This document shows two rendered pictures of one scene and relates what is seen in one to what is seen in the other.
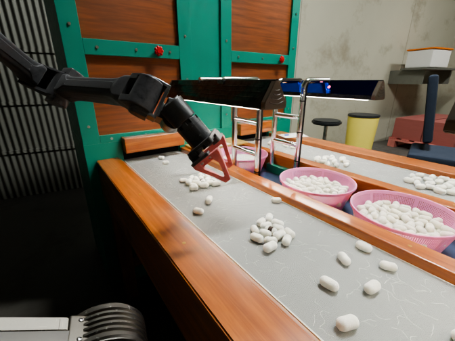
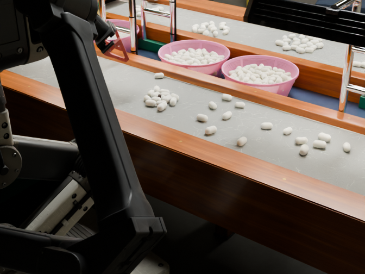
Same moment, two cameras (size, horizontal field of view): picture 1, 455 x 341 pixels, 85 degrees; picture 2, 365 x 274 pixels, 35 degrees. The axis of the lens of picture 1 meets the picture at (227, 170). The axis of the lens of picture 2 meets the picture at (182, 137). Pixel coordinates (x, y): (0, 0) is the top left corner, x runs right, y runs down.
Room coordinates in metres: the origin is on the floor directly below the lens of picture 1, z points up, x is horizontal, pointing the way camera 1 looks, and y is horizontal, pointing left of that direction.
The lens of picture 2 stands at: (-1.08, 0.33, 1.54)
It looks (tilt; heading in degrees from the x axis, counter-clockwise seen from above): 29 degrees down; 342
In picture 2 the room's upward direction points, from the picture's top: straight up
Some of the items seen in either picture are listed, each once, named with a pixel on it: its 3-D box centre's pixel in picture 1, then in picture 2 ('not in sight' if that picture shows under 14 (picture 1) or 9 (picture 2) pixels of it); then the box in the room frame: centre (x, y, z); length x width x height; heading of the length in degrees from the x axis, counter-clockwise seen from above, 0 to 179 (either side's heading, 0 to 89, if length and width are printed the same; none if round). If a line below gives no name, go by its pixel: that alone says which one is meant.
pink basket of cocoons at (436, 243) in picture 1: (398, 224); (259, 81); (0.62, -0.49, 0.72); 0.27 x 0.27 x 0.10
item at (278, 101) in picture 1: (210, 91); not in sight; (0.90, 0.06, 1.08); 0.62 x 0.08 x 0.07; 36
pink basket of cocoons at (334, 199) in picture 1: (315, 191); (194, 63); (0.84, -0.33, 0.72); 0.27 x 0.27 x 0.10
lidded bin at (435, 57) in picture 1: (427, 58); not in sight; (4.43, -3.27, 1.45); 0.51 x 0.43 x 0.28; 116
